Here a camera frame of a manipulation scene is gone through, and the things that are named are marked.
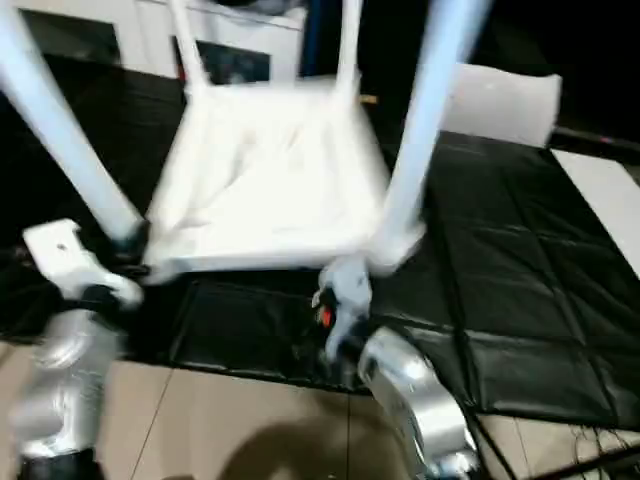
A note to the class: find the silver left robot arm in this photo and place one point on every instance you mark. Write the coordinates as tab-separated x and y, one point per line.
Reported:
65	390

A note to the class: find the flat white board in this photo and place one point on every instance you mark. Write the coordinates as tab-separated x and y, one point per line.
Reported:
605	200

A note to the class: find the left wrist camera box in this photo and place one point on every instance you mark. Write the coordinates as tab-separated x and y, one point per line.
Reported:
75	265

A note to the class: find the black work mat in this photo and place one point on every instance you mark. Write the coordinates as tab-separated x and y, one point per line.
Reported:
500	280

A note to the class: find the white plastic bag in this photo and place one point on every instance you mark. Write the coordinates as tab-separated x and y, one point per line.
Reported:
505	100

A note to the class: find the small brown block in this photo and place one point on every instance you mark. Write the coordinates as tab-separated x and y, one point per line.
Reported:
370	99

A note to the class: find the white plastic table leg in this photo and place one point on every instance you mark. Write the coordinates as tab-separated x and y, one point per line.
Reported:
430	120
350	45
190	45
60	120

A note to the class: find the white plastic table top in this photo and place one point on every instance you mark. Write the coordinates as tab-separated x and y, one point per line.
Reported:
270	170

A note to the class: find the white cabinet with glass doors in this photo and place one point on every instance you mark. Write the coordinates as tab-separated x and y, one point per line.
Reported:
140	35

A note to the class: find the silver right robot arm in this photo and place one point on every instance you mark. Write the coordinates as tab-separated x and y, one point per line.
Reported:
420	400

